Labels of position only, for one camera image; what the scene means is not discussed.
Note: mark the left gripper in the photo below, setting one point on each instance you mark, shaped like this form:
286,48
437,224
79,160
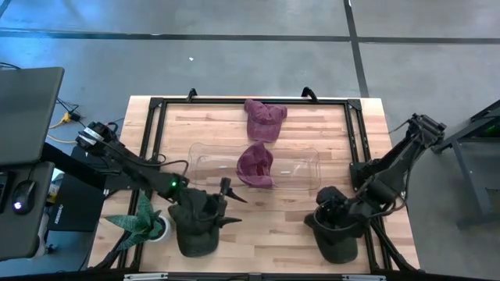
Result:
205,208

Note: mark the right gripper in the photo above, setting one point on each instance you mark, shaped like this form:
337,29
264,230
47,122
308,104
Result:
340,212

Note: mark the dark green baseball cap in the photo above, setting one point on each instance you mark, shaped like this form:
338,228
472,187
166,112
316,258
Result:
195,244
336,251

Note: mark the clear plastic tray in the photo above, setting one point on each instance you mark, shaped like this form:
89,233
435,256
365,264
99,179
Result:
297,171

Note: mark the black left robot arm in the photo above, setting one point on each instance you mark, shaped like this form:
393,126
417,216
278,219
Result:
129,164

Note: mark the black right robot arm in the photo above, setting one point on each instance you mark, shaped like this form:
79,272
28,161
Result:
390,168

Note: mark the snake plant in white pot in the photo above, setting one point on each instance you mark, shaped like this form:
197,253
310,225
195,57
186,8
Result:
140,224

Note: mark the black metal stand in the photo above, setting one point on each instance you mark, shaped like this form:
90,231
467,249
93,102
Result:
465,171

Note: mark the black control box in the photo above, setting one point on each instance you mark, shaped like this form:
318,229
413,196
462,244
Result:
78,207

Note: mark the black computer mouse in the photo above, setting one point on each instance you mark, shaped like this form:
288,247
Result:
23,195

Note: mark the dark grey side desk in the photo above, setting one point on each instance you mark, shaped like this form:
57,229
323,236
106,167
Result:
23,238

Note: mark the silver aluminium bracket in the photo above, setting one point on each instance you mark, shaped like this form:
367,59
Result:
146,277
363,278

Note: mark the black aluminium table frame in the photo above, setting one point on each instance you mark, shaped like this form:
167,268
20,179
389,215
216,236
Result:
254,101

